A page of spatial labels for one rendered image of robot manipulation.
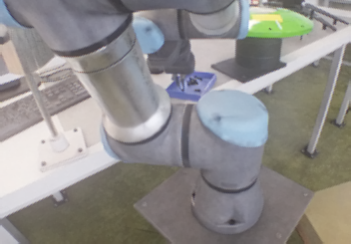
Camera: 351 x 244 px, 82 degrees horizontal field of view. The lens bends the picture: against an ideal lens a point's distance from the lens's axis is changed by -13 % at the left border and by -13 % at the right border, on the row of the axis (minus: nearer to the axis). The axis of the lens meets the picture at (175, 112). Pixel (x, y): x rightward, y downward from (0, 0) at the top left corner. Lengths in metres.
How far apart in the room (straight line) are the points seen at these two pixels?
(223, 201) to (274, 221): 0.11
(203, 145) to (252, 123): 0.06
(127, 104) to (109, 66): 0.05
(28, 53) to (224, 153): 0.33
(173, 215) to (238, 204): 0.12
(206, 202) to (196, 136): 0.13
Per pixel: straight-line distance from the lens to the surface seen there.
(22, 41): 0.41
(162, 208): 0.43
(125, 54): 0.19
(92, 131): 0.53
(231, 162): 0.29
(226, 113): 0.27
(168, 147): 0.29
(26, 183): 0.49
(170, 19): 0.33
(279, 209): 0.44
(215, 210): 0.37
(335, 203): 0.80
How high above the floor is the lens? 1.21
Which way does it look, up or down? 34 degrees down
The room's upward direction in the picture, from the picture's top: 6 degrees counter-clockwise
